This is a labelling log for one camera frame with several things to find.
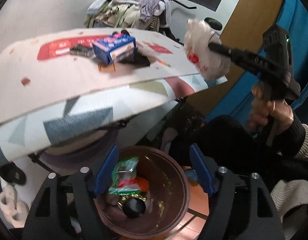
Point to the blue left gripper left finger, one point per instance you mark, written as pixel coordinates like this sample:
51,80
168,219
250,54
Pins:
104,173

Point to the green snack wrapper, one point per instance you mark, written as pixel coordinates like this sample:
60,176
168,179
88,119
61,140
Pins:
123,177

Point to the black slipper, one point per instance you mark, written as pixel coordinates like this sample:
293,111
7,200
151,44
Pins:
13,174

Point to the blue white tissue box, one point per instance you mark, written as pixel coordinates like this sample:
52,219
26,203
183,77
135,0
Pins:
115,48

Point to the small dark patterned box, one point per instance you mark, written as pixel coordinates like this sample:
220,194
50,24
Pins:
81,50

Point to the brown trash bin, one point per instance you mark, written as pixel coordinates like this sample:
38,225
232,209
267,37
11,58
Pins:
167,199

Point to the black round lid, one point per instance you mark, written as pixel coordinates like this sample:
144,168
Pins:
134,207

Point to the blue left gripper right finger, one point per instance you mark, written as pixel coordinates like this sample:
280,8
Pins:
205,179

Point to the beige fuzzy slipper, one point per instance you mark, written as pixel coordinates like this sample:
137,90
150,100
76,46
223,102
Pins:
14,209

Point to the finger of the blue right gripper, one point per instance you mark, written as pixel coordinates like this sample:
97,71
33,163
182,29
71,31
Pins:
220,49

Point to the person right hand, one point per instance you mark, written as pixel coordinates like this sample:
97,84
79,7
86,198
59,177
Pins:
263,109

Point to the patterned play mat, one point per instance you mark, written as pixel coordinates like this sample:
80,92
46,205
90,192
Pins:
48,96

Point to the pile of clothes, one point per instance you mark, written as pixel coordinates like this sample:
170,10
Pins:
150,15

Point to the white plastic bag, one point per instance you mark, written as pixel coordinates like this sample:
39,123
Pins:
209,64

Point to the gold foil wrapper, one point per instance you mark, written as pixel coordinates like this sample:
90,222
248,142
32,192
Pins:
148,201

